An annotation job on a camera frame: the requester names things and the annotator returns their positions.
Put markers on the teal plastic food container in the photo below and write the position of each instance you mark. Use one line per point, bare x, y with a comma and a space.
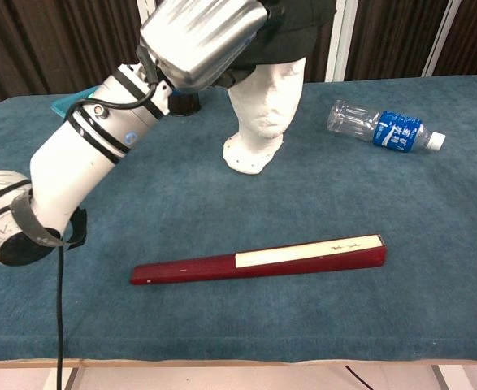
69, 103

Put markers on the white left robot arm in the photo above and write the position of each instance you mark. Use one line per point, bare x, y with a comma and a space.
71, 162

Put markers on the red folded hand fan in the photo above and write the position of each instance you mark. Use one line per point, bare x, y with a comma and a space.
262, 260

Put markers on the teal table cloth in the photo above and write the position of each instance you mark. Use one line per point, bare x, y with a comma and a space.
303, 203

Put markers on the clear water bottle blue label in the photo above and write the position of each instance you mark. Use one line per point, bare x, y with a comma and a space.
384, 128

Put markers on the black baseball cap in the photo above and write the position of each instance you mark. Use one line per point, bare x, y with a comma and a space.
291, 32

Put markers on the white foam mannequin head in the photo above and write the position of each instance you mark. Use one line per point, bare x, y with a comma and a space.
266, 122

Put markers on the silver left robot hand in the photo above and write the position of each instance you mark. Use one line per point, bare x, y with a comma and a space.
201, 36

